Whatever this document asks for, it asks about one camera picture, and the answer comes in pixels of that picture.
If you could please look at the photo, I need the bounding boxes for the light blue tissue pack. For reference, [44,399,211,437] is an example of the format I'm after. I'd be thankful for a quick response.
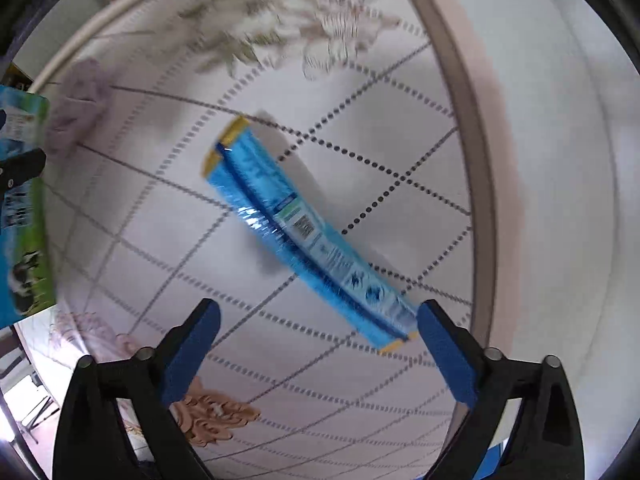
[1,86,55,327]

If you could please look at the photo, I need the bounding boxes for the purple knitted cloth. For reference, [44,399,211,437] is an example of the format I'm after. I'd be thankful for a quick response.
[44,58,113,156]

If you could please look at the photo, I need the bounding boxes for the long blue packet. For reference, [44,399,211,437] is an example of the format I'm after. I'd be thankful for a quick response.
[202,117,419,352]

